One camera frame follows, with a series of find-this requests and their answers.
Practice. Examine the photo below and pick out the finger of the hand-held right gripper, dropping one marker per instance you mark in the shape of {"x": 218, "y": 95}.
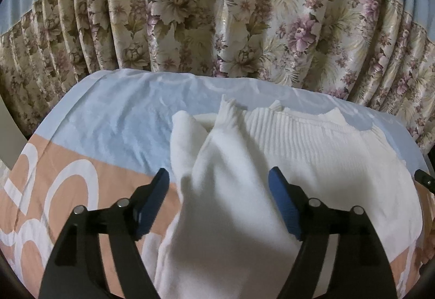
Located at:
{"x": 426, "y": 179}

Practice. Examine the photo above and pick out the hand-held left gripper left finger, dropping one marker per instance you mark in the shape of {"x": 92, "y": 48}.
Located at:
{"x": 151, "y": 207}

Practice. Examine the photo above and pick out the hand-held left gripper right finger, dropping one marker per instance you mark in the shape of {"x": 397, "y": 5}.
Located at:
{"x": 283, "y": 204}

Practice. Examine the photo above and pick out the white knit sweater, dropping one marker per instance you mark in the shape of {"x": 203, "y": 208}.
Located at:
{"x": 238, "y": 183}

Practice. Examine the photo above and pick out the beige flat board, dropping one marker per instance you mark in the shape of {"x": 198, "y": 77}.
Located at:
{"x": 7, "y": 139}

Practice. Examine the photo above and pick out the blue and floral curtain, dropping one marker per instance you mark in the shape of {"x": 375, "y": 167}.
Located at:
{"x": 217, "y": 14}

